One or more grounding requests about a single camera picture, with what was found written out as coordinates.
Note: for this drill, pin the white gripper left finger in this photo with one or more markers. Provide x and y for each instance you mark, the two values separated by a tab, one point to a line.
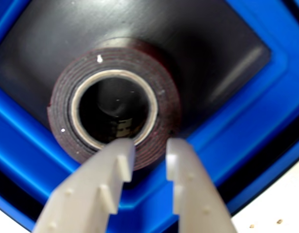
86	194

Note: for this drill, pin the blue plastic box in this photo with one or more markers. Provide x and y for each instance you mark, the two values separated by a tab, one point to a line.
261	121

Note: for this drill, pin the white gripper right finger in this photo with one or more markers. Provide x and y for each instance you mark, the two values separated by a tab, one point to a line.
200	194

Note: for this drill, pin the red tape roll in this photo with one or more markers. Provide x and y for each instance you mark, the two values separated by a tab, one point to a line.
66	97

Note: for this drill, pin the black square liner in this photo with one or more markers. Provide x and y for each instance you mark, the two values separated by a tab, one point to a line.
66	36

